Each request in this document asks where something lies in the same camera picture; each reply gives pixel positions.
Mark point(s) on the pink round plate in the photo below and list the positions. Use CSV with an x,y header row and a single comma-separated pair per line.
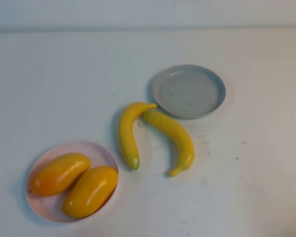
x,y
44,207

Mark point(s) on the yellow mango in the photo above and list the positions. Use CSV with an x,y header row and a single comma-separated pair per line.
x,y
91,192

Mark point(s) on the yellow banana with curved stem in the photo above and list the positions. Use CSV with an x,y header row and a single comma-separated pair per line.
x,y
180,138

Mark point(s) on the orange mango with green stem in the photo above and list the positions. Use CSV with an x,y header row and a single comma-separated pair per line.
x,y
59,175

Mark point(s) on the yellow banana with green tip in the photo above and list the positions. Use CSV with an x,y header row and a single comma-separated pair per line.
x,y
128,138

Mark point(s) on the grey round plate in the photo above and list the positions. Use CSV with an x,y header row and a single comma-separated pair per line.
x,y
187,91

